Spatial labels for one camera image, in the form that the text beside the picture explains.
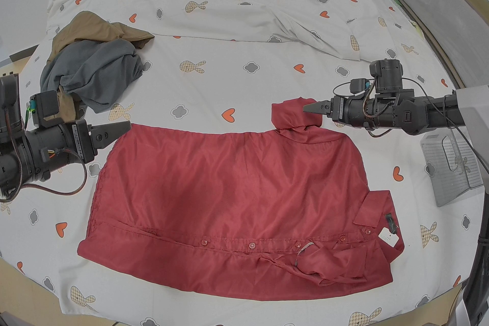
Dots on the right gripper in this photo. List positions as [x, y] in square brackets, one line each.
[351, 110]

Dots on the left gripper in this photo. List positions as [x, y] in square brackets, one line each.
[57, 150]

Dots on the red shirt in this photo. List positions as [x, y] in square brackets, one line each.
[229, 202]

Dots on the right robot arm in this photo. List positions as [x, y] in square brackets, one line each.
[420, 116]

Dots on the grey garment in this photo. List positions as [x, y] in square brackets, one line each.
[95, 80]

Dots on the clear plastic box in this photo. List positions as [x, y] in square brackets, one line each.
[450, 183]

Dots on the tan garment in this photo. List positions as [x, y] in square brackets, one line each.
[91, 26]

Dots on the white printed quilt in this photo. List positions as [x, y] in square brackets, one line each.
[229, 3]

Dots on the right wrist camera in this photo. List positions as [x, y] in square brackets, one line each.
[359, 87]

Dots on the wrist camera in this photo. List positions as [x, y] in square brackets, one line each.
[46, 106]
[359, 87]

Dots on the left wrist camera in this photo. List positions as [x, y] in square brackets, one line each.
[46, 106]

